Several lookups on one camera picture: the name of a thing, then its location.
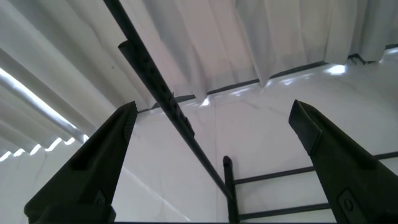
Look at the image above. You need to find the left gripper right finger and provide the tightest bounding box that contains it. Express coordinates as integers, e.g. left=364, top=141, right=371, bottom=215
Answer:
left=288, top=99, right=398, bottom=223

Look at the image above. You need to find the white curtain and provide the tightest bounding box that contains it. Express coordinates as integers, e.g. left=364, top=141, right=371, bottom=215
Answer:
left=0, top=0, right=398, bottom=163

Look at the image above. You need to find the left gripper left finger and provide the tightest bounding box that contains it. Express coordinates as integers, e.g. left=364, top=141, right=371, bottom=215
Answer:
left=24, top=101, right=139, bottom=223

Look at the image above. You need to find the black clothes rack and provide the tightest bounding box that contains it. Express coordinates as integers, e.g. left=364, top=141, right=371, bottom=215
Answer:
left=103, top=0, right=398, bottom=223

